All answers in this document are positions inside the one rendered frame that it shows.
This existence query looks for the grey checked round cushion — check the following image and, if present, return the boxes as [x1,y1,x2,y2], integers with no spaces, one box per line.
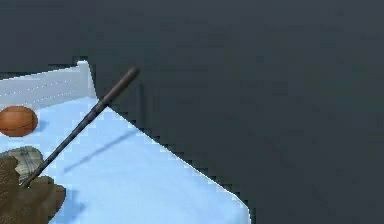
[0,145,45,184]

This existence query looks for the bed with light blue sheet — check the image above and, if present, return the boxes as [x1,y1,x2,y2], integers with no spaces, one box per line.
[0,60,252,224]

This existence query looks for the brown teddy bear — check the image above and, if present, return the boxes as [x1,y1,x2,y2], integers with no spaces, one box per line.
[0,155,67,224]

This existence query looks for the black baseball bat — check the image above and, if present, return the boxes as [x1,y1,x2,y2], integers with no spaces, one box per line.
[19,65,141,189]

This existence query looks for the orange basketball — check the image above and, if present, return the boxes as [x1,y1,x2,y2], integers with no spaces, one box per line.
[0,105,39,138]

